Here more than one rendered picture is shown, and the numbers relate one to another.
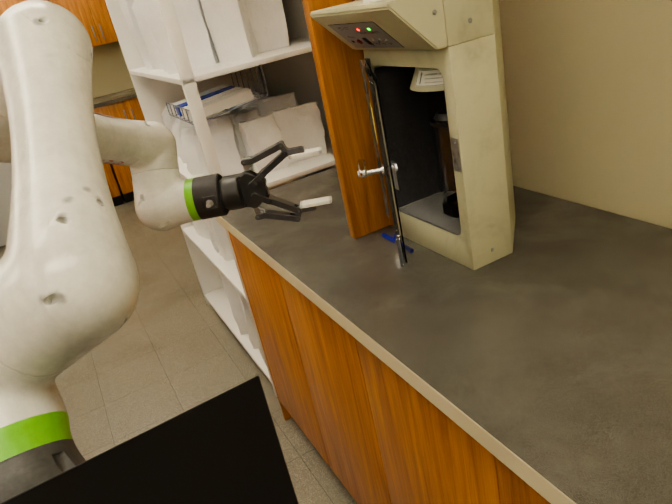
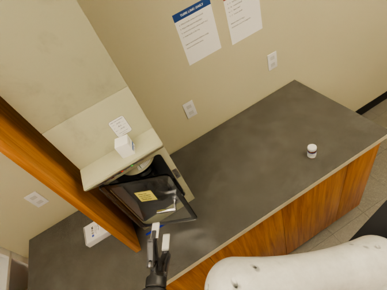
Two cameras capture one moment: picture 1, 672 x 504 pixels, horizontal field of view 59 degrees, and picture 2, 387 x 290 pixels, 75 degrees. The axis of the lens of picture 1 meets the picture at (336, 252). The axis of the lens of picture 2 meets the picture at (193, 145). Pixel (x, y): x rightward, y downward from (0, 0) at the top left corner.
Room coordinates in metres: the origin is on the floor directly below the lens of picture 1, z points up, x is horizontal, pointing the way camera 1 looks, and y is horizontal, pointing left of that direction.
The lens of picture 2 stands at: (0.82, 0.46, 2.11)
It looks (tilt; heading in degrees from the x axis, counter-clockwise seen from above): 45 degrees down; 284
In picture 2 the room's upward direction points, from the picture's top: 25 degrees counter-clockwise
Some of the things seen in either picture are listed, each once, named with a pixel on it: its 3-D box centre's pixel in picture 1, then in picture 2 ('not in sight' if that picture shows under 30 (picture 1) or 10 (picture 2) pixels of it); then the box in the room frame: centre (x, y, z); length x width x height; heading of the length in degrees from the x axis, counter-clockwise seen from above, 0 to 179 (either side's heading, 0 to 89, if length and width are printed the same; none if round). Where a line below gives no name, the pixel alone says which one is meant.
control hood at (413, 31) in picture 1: (373, 28); (126, 164); (1.25, -0.17, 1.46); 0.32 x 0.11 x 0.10; 23
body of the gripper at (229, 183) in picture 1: (245, 190); (156, 274); (1.23, 0.16, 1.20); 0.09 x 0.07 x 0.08; 85
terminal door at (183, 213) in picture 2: (382, 159); (153, 204); (1.26, -0.14, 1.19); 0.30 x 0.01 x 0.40; 175
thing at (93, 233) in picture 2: not in sight; (98, 229); (1.70, -0.21, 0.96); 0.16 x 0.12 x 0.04; 22
